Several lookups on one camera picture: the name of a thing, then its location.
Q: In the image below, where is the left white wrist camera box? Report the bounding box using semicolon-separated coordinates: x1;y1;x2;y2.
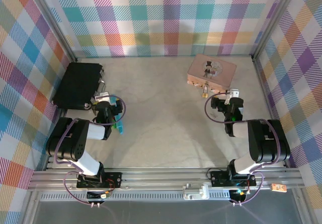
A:
95;92;112;103

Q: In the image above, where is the white plastic bracket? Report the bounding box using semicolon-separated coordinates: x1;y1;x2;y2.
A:
183;183;209;200

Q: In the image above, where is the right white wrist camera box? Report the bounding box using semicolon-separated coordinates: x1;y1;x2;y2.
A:
225;89;240;105

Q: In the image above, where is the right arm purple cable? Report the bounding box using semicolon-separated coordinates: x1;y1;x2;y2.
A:
204;92;290;206

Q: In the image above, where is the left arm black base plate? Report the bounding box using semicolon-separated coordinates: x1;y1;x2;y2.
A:
76;171;123;190

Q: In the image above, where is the teal plastic object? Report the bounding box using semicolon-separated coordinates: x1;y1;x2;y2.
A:
110;95;125;136

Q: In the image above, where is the slotted grey cable duct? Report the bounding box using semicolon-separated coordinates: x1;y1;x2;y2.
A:
37;191;295;202

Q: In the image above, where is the black carry case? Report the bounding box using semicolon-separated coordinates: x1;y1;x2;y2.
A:
51;62;106;111

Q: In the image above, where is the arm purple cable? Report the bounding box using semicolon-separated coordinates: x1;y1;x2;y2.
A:
54;94;128;206
204;92;290;206

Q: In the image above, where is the pink tin box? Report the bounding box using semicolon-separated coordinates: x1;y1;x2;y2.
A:
186;53;237;93

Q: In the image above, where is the aluminium frame rail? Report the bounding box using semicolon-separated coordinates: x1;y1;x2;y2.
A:
27;167;305;192

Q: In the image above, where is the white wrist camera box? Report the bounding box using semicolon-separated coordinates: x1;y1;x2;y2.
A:
95;92;112;103
225;89;240;105

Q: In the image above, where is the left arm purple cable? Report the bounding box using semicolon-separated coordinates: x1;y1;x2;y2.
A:
54;94;128;206

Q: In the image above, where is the aluminium corner post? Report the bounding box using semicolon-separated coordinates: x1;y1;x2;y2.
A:
29;0;78;62
251;0;300;60

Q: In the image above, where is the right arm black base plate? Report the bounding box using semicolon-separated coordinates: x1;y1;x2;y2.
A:
210;170;257;188

